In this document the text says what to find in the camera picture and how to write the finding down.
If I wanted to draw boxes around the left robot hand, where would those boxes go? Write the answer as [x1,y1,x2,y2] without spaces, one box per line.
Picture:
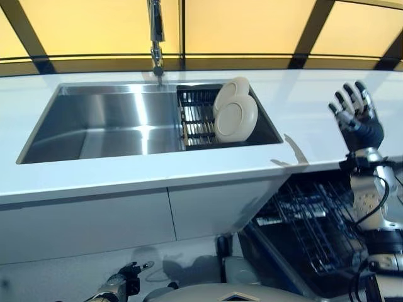
[118,260,155,286]

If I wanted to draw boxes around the beige round plate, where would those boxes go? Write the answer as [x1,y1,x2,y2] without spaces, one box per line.
[212,76,251,118]
[213,94,258,142]

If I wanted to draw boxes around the open dishwasher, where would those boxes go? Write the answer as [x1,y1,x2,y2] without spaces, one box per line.
[237,171,403,302]

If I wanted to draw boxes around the white cabinet door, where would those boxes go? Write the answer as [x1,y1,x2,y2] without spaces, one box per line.
[166,176,285,242]
[0,187,177,266]

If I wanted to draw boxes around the beige robot torso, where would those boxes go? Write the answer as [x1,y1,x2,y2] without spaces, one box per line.
[143,282,319,302]

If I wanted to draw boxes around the robot right leg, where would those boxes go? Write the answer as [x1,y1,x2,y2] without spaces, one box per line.
[216,235,256,286]

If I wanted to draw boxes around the stainless steel sink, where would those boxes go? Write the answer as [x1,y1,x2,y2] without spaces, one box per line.
[15,82,284,165]

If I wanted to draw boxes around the black sink dish rack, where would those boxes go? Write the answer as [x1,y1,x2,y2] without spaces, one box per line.
[176,84,263,148]

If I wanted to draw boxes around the chrome kitchen faucet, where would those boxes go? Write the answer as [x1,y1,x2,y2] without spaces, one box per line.
[147,0,166,86]

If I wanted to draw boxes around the wire dishwasher rack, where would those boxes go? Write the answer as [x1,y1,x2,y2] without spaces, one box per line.
[256,181,375,275]

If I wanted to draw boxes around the black window frame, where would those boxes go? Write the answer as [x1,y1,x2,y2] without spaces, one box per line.
[0,0,403,76]

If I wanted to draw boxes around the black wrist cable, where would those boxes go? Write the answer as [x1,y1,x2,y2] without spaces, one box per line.
[340,153,392,228]

